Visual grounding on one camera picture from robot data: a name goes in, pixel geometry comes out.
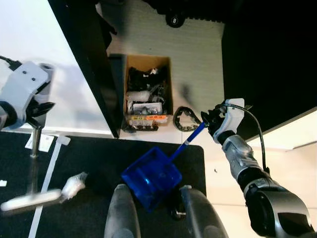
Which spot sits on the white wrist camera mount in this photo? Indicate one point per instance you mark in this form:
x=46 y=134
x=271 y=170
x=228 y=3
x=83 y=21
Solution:
x=234 y=115
x=22 y=84

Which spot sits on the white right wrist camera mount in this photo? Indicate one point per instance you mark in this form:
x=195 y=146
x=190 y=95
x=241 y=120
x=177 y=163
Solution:
x=234 y=115

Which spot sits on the black floor mat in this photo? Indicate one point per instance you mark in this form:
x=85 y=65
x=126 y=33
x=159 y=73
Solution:
x=94 y=158

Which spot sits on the blue plastic dustpan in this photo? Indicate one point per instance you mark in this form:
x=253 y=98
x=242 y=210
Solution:
x=151 y=178

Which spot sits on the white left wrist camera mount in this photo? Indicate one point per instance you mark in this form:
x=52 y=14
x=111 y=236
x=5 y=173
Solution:
x=22 y=84

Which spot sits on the white tape strip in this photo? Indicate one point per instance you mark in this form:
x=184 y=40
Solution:
x=47 y=173

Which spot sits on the black caster wheel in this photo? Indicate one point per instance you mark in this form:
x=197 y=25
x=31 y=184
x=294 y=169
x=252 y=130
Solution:
x=175 y=20

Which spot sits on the slanted black cabinet panel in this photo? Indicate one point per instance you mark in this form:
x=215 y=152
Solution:
x=86 y=59

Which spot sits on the brown cardboard box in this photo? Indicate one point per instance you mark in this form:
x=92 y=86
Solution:
x=148 y=94

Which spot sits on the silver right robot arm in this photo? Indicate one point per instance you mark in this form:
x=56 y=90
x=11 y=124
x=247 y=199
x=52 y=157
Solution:
x=247 y=163

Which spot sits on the large black cabinet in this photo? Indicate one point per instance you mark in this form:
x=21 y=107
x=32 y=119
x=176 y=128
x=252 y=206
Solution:
x=270 y=59

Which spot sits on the crumpled white paper wad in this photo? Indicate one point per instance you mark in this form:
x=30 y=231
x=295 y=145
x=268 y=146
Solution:
x=74 y=186

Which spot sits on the grey left robot leg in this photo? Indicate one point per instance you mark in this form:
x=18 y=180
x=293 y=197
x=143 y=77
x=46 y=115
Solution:
x=121 y=213

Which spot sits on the silver broom with white head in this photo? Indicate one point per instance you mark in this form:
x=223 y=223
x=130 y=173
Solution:
x=34 y=163

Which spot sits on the white paper sheet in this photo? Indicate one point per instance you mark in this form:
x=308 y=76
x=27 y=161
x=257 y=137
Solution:
x=42 y=143

